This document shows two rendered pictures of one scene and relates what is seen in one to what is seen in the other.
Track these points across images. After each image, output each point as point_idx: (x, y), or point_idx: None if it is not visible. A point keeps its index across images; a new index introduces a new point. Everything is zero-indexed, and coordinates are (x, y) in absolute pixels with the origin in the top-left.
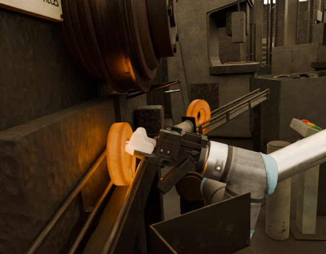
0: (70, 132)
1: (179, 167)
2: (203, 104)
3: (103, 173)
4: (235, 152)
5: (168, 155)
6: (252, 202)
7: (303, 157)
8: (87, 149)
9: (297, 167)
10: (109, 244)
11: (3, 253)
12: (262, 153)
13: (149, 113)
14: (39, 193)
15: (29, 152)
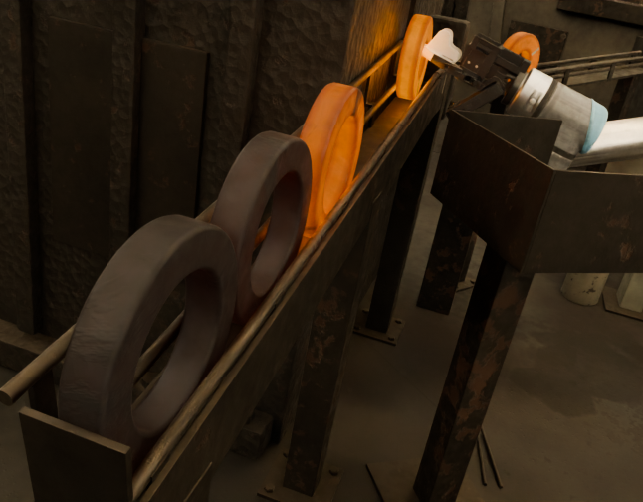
0: (379, 2)
1: (483, 90)
2: (532, 42)
3: (381, 78)
4: (559, 88)
5: (474, 71)
6: (559, 154)
7: None
8: (381, 34)
9: (638, 146)
10: (400, 125)
11: (303, 100)
12: (593, 100)
13: (447, 27)
14: (351, 50)
15: (358, 2)
